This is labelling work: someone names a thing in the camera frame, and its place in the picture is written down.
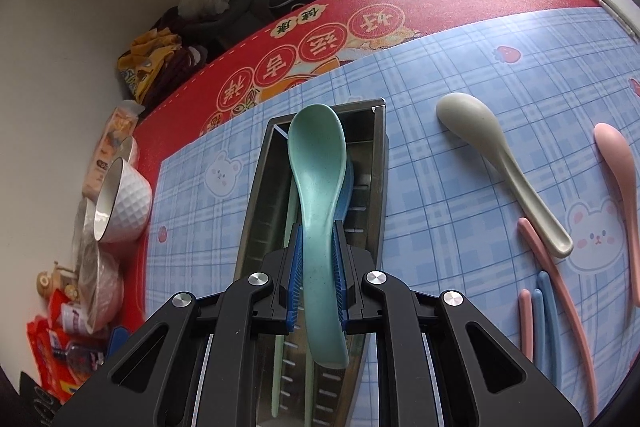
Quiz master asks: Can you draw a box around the blue chopstick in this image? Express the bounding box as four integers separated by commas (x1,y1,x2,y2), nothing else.
537,271,562,389
532,288,547,371

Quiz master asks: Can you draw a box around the white spoon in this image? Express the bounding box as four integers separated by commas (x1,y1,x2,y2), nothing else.
436,92,574,259

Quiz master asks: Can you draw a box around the green spoon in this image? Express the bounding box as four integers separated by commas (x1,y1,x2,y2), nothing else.
288,104,349,369

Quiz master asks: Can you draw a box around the pink spoon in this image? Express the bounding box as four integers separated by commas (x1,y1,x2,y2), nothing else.
593,122,640,307

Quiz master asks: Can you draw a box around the stainless steel utensil tray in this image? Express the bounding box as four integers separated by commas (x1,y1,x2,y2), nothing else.
235,98,388,426

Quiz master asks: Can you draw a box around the small glass bottle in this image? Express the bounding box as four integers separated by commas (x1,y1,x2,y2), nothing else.
51,341,105,374

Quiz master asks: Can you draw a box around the plastic wrapped bowl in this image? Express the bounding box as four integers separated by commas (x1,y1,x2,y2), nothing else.
72,198,124,335

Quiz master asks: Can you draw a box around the red snack packet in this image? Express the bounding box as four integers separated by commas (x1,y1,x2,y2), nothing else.
26,291,107,403

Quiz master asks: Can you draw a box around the long pink chopstick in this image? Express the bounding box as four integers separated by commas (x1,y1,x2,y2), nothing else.
518,217,598,421

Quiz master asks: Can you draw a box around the small wooden figure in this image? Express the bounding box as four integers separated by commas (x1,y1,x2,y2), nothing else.
36,261,79,303

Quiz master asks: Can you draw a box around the white dimpled bowl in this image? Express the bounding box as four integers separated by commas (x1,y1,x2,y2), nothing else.
93,157,153,244

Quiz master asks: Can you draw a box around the tissue pack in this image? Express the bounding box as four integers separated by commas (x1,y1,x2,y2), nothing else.
81,100,144,202

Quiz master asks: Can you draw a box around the pile of clothes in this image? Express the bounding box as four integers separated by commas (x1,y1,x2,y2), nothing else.
115,6,208,112

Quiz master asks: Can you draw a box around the red table mat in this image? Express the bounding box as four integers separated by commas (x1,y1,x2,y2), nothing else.
114,0,601,338

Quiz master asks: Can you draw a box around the silver pen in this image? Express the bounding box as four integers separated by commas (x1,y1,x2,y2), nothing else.
594,0,639,42

